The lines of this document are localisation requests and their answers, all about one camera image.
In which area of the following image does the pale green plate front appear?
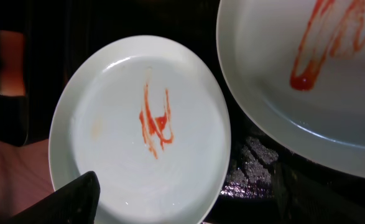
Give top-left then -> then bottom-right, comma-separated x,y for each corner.
49,35 -> 231,223

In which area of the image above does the black round tray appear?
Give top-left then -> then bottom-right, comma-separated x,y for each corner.
0,1 -> 365,223

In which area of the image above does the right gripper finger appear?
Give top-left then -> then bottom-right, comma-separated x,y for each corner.
7,171 -> 100,224

